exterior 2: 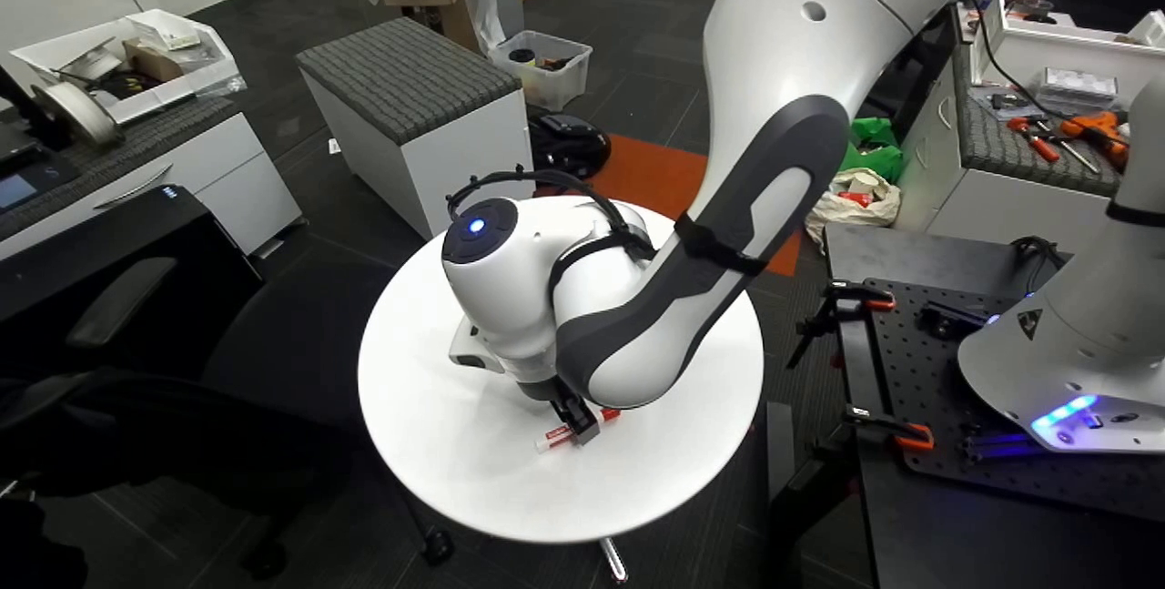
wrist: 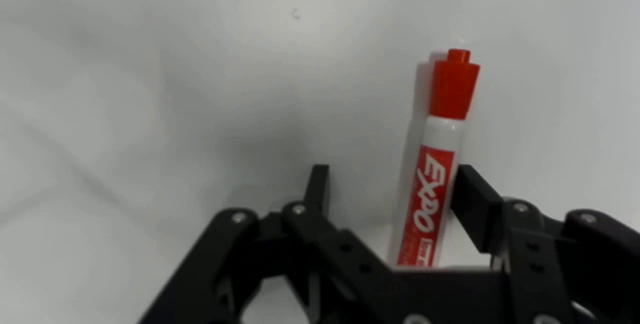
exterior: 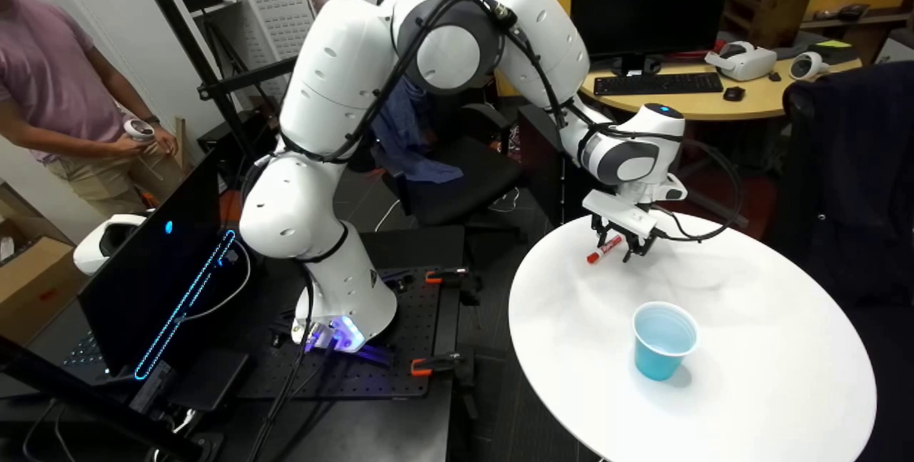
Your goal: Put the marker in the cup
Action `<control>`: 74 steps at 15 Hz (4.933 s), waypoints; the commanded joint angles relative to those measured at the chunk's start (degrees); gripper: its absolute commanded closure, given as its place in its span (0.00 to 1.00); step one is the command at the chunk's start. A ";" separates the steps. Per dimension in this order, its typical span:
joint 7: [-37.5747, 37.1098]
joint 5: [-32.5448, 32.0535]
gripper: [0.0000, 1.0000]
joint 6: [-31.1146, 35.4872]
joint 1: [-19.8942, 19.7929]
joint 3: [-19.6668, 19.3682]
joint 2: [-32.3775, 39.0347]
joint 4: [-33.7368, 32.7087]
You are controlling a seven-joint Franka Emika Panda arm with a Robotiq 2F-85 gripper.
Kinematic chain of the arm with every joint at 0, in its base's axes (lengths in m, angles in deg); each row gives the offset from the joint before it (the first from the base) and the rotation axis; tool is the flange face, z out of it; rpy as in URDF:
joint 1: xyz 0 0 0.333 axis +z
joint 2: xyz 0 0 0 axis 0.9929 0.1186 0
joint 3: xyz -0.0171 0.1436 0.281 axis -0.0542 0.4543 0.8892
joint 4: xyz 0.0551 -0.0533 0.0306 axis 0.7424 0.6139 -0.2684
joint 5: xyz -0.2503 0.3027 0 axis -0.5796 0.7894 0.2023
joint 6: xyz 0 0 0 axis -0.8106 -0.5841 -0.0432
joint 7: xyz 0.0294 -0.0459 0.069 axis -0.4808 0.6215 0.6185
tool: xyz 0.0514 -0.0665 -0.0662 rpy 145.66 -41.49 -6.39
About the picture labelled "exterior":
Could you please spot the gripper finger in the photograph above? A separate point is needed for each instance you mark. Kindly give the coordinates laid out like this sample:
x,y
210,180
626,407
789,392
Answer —
x,y
598,228
641,246

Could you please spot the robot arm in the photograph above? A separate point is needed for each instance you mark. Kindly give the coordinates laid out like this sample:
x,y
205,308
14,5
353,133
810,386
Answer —
x,y
325,112

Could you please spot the red marker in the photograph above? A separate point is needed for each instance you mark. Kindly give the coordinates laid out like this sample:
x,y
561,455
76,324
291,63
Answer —
x,y
607,248

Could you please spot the blue plastic cup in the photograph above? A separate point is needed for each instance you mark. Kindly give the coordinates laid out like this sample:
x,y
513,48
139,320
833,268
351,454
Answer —
x,y
660,358

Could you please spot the black office chair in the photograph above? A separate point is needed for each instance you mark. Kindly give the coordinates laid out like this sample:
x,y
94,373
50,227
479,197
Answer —
x,y
471,176

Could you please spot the black keyboard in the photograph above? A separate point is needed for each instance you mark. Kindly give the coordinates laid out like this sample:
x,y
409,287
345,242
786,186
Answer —
x,y
657,83

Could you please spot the orange black clamp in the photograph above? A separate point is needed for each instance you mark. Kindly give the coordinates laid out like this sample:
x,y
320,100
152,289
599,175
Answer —
x,y
446,277
435,364

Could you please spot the black computer mouse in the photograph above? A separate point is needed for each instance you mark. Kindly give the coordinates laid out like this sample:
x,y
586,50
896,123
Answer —
x,y
733,93

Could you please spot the wooden desk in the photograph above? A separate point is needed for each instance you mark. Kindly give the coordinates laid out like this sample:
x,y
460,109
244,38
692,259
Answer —
x,y
757,101

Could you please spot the white headset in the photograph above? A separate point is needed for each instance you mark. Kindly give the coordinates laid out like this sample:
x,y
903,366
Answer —
x,y
96,248
742,61

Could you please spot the blue cloth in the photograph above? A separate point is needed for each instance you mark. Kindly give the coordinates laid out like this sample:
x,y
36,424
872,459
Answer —
x,y
407,133

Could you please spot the dark jacket on chair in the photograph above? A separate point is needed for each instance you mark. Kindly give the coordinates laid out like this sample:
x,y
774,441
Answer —
x,y
850,176

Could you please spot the black monitor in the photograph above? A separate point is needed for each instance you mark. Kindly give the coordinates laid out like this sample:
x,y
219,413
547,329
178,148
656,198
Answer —
x,y
653,5

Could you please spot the white hand controller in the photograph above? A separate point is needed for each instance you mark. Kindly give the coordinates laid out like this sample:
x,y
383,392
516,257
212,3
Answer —
x,y
807,66

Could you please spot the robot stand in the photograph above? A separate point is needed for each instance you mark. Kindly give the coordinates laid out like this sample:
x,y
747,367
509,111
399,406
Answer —
x,y
400,419

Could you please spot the black laptop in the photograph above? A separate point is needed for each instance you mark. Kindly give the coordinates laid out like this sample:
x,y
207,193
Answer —
x,y
153,283

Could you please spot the cardboard box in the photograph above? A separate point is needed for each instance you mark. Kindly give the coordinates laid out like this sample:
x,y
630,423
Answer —
x,y
32,283

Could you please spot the person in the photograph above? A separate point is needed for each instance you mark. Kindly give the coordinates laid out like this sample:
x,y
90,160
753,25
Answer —
x,y
50,69

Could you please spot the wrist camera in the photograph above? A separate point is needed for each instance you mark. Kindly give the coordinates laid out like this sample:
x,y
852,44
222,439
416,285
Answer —
x,y
623,213

